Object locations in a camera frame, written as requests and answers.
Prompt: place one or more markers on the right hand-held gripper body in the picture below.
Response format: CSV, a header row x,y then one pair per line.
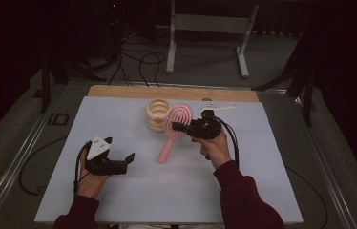
x,y
206,129

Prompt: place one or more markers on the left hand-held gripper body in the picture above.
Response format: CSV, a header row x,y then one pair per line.
x,y
98,148

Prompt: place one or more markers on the pink hairbrush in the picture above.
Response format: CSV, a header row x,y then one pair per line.
x,y
179,114

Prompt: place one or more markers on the cream ribbed holder cup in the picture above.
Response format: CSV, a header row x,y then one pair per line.
x,y
154,122

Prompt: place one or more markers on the person's right hand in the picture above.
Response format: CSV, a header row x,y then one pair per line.
x,y
216,151

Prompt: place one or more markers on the person's left hand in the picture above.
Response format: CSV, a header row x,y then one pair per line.
x,y
89,184

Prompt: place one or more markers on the white table sheet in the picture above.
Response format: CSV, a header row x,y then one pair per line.
x,y
173,191

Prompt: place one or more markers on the black tripod stand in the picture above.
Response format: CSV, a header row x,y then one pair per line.
x,y
45,86

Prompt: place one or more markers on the white metal stand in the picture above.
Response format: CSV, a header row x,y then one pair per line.
x,y
211,24

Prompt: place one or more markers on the black angled stand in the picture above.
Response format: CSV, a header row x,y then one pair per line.
x,y
308,95

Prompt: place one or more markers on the dark device with red light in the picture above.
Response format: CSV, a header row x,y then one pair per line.
x,y
113,5

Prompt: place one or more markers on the metal floor rail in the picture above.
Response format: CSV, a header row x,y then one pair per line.
x,y
326,178
14,168

